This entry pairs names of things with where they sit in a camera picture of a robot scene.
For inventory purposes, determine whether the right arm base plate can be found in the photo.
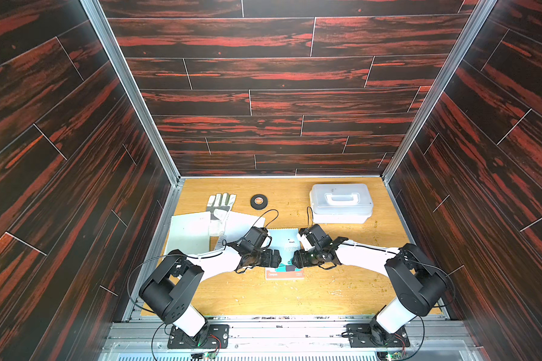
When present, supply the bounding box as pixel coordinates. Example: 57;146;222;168
342;323;410;348

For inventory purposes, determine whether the black tape roll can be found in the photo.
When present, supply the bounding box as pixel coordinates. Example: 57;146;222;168
250;194;268;211

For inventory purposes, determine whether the large white spiral notebook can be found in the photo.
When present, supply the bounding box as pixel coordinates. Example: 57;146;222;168
215;211;265;250

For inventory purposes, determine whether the white grey work glove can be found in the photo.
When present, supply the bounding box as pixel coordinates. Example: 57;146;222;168
206;193;236;237

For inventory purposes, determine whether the white plastic storage box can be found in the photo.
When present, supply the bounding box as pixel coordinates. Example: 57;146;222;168
310;184;373;224

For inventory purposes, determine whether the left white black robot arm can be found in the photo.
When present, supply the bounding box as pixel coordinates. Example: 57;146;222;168
139;227;281;343

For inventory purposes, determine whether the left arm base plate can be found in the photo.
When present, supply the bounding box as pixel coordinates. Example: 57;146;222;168
167;323;230;350

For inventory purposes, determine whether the small teal cover notebook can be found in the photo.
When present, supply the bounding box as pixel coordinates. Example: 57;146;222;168
265;228;304;281

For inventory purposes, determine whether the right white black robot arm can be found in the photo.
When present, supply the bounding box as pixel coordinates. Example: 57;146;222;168
291;224;449;344

